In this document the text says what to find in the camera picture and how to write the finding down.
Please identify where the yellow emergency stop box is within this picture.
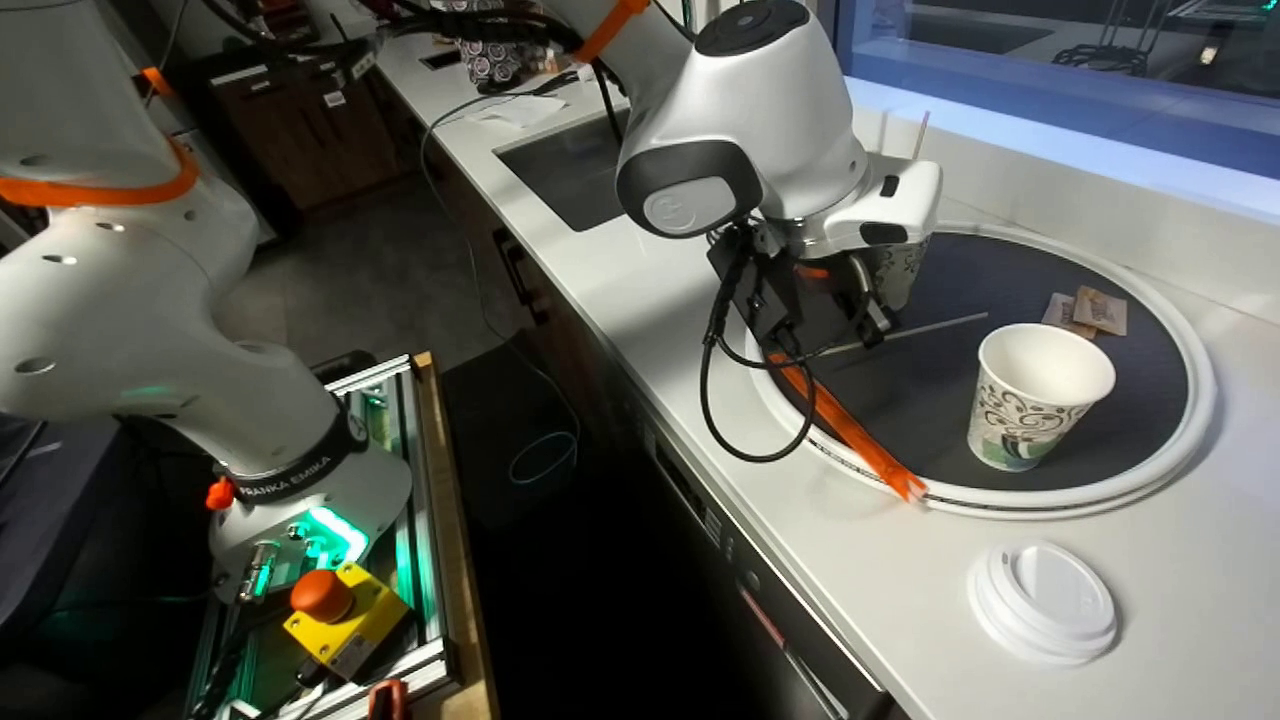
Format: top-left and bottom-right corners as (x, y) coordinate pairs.
(277, 561), (416, 688)

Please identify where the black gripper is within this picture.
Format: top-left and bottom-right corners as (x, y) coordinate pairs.
(785, 218), (901, 354)

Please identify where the brown wooden cabinet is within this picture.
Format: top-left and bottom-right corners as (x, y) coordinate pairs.
(182, 36), (413, 226)

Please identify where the small red tool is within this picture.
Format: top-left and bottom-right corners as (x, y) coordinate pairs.
(362, 675), (416, 720)

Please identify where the white plastic cup lid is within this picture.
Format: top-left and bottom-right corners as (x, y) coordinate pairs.
(964, 536), (1128, 672)

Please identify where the thin blue cable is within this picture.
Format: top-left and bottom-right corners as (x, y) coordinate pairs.
(500, 419), (582, 493)

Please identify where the printed paper coffee cup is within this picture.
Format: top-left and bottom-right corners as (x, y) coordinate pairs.
(964, 321), (1119, 480)

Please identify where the wire paper towel holder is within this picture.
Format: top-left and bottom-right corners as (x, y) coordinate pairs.
(867, 107), (934, 170)

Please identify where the orange chopstick wrapper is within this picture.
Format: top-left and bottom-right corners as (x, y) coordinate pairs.
(764, 350), (933, 507)

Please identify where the brown sugar packet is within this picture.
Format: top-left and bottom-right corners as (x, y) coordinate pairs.
(1040, 288), (1092, 338)
(1070, 282), (1137, 340)

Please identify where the round dark tray white rim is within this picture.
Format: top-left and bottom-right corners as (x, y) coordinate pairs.
(743, 218), (1222, 525)

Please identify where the thin wooden chopstick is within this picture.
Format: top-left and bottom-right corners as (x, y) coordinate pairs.
(813, 307), (992, 363)

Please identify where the wooden shelf board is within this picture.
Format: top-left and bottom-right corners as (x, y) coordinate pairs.
(404, 350), (503, 720)

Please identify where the dark cabinet front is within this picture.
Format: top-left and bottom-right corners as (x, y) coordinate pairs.
(437, 146), (925, 720)

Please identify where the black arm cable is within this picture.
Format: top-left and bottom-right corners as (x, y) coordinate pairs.
(385, 0), (824, 470)

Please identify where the dark window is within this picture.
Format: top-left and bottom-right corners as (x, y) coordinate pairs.
(833, 0), (1280, 186)

